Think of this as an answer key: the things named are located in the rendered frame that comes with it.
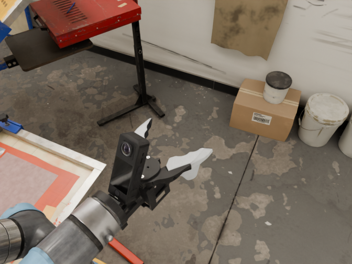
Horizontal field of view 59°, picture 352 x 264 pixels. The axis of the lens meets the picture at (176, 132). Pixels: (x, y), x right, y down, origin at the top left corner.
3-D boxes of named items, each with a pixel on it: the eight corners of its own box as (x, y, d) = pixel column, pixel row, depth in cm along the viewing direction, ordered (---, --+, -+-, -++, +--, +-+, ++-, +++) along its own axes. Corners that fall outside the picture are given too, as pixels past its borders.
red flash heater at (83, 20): (114, -8, 234) (112, -24, 225) (146, 20, 210) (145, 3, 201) (34, 18, 212) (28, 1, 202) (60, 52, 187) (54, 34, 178)
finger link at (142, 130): (141, 135, 68) (135, 169, 61) (136, 115, 64) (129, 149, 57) (155, 134, 68) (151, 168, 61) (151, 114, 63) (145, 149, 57)
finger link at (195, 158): (212, 164, 60) (166, 178, 59) (211, 144, 56) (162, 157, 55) (218, 177, 58) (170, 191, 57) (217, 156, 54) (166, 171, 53)
